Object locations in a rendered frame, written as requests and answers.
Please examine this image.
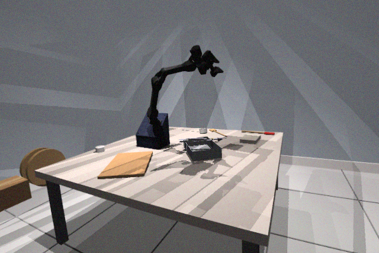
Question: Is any short grey cylinder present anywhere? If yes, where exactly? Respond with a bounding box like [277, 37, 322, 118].
[95, 145, 105, 152]

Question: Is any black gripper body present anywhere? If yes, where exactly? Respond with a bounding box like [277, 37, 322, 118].
[200, 50, 217, 77]

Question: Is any wooden board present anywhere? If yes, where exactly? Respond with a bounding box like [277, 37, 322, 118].
[97, 151, 153, 179]

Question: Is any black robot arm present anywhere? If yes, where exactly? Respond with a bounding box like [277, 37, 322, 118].
[147, 45, 209, 128]

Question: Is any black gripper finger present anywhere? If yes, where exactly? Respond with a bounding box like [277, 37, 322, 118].
[206, 53, 219, 63]
[213, 67, 224, 75]

